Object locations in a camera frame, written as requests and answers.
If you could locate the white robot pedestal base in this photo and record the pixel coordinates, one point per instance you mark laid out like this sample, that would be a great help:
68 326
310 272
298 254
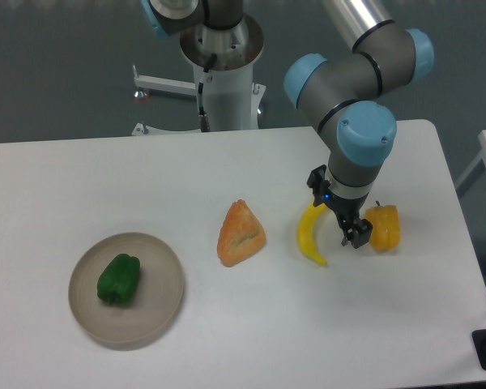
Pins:
223 66

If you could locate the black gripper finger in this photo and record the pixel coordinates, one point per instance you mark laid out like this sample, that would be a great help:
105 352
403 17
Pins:
357 231

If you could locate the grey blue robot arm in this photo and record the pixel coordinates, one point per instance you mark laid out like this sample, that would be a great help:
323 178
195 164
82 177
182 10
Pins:
339 100

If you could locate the yellow orange bell pepper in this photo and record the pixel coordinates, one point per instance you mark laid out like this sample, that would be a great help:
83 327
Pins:
386 233

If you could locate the orange triangular pastry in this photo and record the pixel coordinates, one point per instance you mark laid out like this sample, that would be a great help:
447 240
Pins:
241 235

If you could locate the yellow banana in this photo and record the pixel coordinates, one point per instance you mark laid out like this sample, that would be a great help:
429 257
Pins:
305 238

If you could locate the beige round plate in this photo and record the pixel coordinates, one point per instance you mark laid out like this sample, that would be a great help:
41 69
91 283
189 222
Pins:
154 305

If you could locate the green bell pepper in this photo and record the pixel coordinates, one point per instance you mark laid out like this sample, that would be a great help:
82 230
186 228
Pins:
118 282

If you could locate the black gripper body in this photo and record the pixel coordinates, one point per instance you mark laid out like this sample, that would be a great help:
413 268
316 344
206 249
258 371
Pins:
345 206

